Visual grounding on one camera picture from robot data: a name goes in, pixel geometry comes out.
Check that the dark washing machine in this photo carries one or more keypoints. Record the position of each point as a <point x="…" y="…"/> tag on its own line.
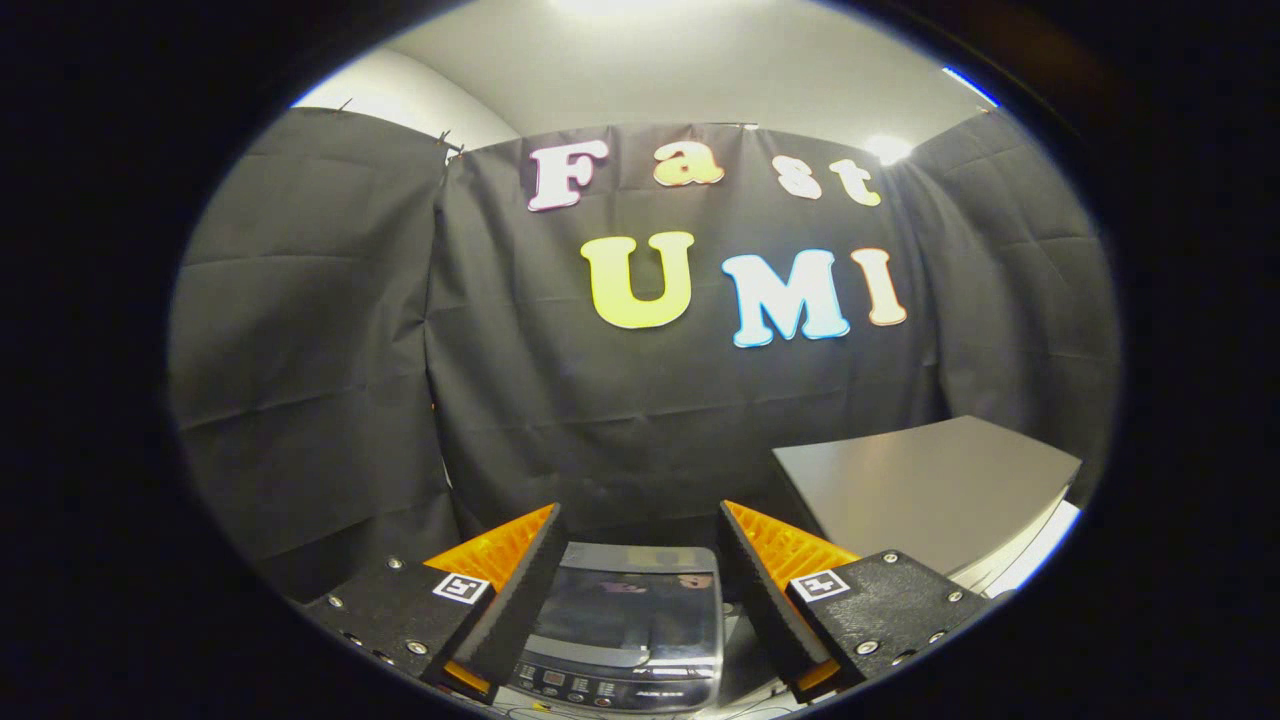
<point x="630" y="620"/>

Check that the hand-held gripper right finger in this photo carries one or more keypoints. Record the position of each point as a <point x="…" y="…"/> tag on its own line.
<point x="765" y="590"/>

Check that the grey cabinet with dark top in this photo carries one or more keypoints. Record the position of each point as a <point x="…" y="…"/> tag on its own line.
<point x="930" y="490"/>

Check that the black backdrop cloth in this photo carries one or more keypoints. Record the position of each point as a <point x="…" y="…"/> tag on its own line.
<point x="620" y="400"/>

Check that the large ceiling light panel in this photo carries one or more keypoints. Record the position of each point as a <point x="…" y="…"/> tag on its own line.
<point x="620" y="4"/>

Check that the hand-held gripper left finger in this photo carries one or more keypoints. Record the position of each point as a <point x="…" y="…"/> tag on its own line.
<point x="520" y="590"/>

